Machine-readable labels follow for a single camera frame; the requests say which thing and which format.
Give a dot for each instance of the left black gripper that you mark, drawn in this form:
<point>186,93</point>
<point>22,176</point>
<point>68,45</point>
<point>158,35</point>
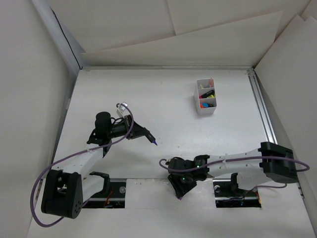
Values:
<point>137,131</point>

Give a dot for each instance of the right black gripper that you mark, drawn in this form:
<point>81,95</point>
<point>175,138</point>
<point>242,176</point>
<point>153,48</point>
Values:
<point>179,188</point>

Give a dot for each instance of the purple tip black highlighter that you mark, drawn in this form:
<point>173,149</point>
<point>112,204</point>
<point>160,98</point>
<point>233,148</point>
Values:
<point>151,138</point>

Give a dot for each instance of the pink cap black highlighter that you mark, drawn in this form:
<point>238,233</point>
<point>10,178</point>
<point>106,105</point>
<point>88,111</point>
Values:
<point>205,95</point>

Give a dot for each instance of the yellow cap black highlighter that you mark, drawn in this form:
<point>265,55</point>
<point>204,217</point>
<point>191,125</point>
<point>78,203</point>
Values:
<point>211,96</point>

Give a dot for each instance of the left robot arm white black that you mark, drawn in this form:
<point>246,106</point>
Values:
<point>67,189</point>

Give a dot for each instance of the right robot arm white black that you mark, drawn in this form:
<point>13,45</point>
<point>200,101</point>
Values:
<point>270,162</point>

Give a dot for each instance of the white compartment pen holder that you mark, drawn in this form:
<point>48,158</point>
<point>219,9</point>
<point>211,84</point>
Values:
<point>198,101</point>

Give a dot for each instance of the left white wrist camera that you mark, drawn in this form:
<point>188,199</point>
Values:
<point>121,109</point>

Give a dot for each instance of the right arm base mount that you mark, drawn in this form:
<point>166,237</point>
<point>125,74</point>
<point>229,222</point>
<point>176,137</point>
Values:
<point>228,194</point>

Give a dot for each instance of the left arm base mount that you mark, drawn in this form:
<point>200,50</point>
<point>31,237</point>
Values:
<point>109,193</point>

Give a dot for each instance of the aluminium rail right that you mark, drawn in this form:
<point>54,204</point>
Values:
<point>266,122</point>

